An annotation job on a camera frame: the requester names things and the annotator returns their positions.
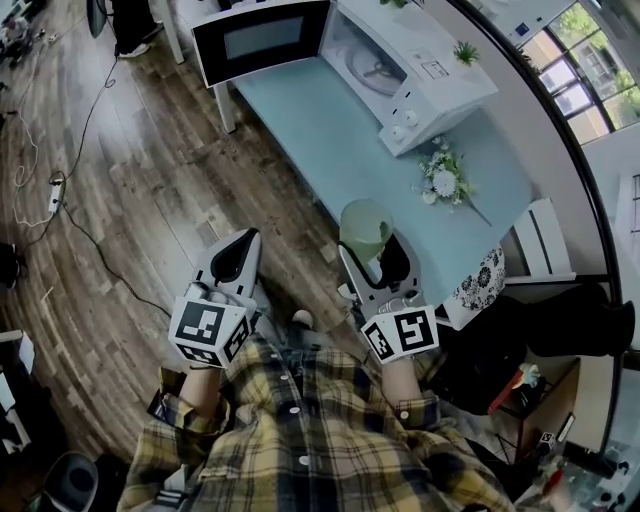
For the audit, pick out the small spiky potted plant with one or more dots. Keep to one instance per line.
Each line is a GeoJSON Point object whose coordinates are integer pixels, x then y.
{"type": "Point", "coordinates": [466, 52]}

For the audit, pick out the black railing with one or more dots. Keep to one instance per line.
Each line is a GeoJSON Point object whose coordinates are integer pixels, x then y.
{"type": "Point", "coordinates": [616, 300]}

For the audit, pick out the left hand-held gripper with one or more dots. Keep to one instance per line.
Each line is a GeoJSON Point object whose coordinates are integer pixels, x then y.
{"type": "Point", "coordinates": [197, 325]}

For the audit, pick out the person's right forearm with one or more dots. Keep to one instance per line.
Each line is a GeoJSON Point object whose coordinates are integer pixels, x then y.
{"type": "Point", "coordinates": [402, 382]}

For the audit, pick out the white microwave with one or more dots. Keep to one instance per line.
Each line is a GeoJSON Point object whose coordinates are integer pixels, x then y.
{"type": "Point", "coordinates": [450, 100]}

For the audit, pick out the white power strip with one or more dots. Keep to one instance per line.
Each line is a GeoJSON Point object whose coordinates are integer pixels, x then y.
{"type": "Point", "coordinates": [55, 197]}

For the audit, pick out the floral patterned cloth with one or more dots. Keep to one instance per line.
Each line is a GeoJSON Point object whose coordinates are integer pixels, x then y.
{"type": "Point", "coordinates": [480, 285]}

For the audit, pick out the black smartphone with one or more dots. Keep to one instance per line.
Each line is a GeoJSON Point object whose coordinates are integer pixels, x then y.
{"type": "Point", "coordinates": [157, 395]}

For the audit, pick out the brown cardboard box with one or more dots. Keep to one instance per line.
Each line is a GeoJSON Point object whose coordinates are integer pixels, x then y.
{"type": "Point", "coordinates": [560, 395]}

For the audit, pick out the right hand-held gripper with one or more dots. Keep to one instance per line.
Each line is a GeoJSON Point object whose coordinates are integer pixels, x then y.
{"type": "Point", "coordinates": [410, 330]}

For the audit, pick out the person's yellow plaid shirt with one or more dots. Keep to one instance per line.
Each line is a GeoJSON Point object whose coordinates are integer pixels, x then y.
{"type": "Point", "coordinates": [310, 435]}

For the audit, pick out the person's grey jeans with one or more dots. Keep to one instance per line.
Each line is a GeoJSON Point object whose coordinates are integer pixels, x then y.
{"type": "Point", "coordinates": [280, 335]}

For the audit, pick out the white low shelf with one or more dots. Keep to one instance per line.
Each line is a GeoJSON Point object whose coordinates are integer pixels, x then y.
{"type": "Point", "coordinates": [12, 395]}

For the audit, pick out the white table leg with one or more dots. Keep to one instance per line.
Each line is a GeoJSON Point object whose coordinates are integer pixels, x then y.
{"type": "Point", "coordinates": [225, 107]}

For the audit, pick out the white artificial flower bouquet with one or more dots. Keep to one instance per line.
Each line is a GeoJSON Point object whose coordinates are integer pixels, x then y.
{"type": "Point", "coordinates": [444, 182]}

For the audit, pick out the small white figurine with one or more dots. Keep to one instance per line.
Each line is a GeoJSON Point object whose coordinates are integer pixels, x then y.
{"type": "Point", "coordinates": [530, 375]}

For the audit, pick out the grey round bin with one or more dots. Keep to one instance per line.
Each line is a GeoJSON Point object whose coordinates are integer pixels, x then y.
{"type": "Point", "coordinates": [75, 482]}

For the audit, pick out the translucent green cup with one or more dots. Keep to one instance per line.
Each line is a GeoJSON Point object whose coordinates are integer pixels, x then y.
{"type": "Point", "coordinates": [362, 225]}

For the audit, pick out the person's left forearm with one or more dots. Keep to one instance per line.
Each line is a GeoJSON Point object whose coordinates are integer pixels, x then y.
{"type": "Point", "coordinates": [200, 392]}

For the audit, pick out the black chair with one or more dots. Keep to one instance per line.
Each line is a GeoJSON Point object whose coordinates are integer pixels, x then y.
{"type": "Point", "coordinates": [550, 320]}

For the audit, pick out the small black white patterned block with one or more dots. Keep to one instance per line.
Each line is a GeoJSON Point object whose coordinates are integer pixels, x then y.
{"type": "Point", "coordinates": [547, 438]}

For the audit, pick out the black framed window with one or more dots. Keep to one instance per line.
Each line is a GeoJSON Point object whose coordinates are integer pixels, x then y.
{"type": "Point", "coordinates": [575, 65]}

